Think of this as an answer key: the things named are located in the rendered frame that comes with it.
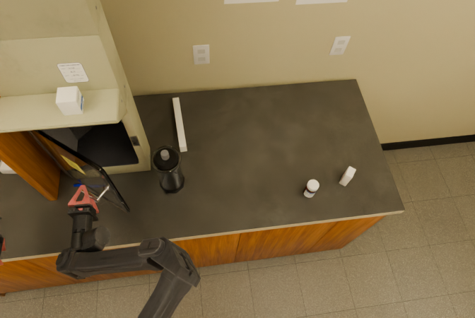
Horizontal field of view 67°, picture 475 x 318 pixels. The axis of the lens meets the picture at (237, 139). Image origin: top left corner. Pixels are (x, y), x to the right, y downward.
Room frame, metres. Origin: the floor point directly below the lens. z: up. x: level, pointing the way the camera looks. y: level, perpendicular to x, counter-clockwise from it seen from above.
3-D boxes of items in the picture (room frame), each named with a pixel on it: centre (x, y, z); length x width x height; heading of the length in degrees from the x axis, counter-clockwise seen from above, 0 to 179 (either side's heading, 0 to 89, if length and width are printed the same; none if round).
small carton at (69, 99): (0.52, 0.45, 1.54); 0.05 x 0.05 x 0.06; 14
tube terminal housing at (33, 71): (0.69, 0.54, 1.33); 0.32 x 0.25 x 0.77; 103
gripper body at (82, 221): (0.29, 0.46, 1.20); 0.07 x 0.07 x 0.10; 12
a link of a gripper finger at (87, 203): (0.36, 0.48, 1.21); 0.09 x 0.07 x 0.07; 12
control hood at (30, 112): (0.51, 0.50, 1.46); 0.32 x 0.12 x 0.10; 103
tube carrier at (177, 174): (0.56, 0.25, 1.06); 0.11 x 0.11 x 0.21
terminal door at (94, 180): (0.46, 0.51, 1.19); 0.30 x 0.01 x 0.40; 65
